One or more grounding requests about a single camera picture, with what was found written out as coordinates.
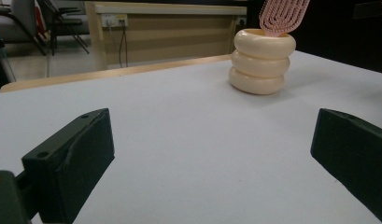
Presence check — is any black folding chair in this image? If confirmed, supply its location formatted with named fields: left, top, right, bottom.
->
left=35, top=0, right=91, bottom=58

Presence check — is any pink hairbrush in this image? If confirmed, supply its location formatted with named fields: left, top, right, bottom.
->
left=258, top=0, right=311, bottom=38

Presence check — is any white table mat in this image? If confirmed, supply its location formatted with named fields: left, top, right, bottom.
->
left=0, top=49, right=382, bottom=224

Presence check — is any light wooden desk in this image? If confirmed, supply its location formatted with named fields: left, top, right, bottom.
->
left=83, top=0, right=248, bottom=72

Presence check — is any white power outlet strip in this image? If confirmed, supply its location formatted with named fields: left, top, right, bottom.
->
left=100, top=13, right=129, bottom=28

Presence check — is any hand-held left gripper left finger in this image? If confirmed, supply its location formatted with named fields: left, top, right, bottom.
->
left=21, top=107, right=116, bottom=224

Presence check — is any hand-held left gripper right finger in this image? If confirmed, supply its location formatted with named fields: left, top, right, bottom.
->
left=310, top=107, right=382, bottom=224

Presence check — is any grey chair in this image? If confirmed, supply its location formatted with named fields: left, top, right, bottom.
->
left=0, top=0, right=49, bottom=58

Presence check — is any black hanging cable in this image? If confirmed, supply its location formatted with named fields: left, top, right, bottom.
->
left=107, top=23, right=130, bottom=69

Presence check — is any cream ribbed cup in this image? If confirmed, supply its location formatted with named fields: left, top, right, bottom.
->
left=228, top=28, right=297, bottom=96

